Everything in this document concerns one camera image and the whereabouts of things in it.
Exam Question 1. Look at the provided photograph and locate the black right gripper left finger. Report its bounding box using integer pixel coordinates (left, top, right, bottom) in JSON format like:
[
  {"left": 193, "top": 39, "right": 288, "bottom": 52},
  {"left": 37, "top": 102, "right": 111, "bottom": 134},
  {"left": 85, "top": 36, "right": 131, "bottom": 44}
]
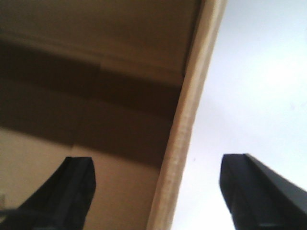
[{"left": 0, "top": 157, "right": 96, "bottom": 230}]

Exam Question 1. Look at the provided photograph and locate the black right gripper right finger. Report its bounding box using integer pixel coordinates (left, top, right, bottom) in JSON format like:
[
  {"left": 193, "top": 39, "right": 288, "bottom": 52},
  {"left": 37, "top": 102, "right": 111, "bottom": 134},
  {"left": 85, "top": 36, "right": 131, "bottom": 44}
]
[{"left": 219, "top": 154, "right": 307, "bottom": 230}]

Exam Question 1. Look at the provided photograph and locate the brown cardboard box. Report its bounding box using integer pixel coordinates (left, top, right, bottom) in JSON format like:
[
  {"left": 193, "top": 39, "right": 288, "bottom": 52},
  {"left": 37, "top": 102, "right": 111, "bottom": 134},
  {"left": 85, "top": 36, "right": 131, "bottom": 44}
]
[{"left": 0, "top": 0, "right": 226, "bottom": 230}]

